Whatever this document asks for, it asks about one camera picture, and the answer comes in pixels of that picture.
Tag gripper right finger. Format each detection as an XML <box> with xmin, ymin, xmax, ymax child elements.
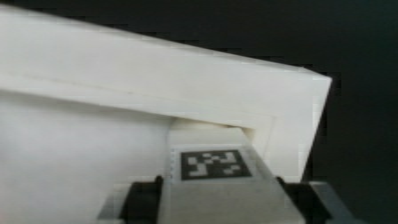
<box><xmin>277</xmin><ymin>177</ymin><xmax>369</xmax><ymax>224</ymax></box>

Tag white L-shaped fence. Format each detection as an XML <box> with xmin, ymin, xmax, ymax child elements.
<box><xmin>0</xmin><ymin>3</ymin><xmax>332</xmax><ymax>181</ymax></box>

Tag white leg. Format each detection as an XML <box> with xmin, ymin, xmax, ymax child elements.
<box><xmin>158</xmin><ymin>119</ymin><xmax>306</xmax><ymax>224</ymax></box>

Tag white square table top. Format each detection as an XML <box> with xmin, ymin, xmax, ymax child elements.
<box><xmin>0</xmin><ymin>92</ymin><xmax>170</xmax><ymax>224</ymax></box>

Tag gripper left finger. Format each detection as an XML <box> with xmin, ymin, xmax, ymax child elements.
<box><xmin>96</xmin><ymin>176</ymin><xmax>163</xmax><ymax>224</ymax></box>

